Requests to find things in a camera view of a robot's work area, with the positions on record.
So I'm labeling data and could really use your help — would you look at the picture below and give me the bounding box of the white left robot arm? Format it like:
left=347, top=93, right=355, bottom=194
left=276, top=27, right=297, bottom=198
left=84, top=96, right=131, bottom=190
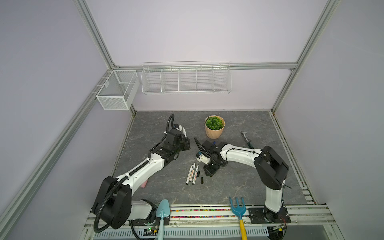
left=92, top=125, right=191, bottom=233

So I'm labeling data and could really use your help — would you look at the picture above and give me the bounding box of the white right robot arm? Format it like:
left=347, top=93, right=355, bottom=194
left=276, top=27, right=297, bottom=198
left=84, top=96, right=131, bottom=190
left=195, top=139, right=291, bottom=224

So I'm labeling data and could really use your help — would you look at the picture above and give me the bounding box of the white marker pen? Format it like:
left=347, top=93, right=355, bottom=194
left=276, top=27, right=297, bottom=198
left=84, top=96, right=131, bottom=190
left=192, top=165, right=199, bottom=185
left=189, top=163, right=196, bottom=182
left=186, top=165, right=192, bottom=185

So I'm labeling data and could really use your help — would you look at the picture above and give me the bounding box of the pink faceted plant pot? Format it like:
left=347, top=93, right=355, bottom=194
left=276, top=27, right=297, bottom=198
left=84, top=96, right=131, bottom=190
left=205, top=116, right=225, bottom=140

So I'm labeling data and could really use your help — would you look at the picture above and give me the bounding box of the green artificial plant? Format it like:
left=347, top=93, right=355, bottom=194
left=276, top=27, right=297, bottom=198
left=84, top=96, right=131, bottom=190
left=205, top=116, right=225, bottom=131

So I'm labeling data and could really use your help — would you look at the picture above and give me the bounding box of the pink purple small trowel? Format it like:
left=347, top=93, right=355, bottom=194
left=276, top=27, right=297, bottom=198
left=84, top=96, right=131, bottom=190
left=141, top=180, right=148, bottom=188

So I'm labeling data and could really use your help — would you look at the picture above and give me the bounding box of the teal garden trowel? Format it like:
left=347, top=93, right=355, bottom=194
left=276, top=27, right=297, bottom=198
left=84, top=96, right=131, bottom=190
left=156, top=199, right=171, bottom=240

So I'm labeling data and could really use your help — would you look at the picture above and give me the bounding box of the white mesh basket small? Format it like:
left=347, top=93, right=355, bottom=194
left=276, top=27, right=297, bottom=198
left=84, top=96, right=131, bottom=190
left=96, top=70, right=140, bottom=111

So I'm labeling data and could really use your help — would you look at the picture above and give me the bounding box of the blue garden fork yellow handle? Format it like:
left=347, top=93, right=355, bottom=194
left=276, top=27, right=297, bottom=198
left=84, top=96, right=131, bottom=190
left=229, top=197, right=248, bottom=240

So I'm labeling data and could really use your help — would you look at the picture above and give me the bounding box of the white wire basket long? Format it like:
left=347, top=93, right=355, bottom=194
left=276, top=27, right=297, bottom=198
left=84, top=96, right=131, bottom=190
left=141, top=61, right=232, bottom=94

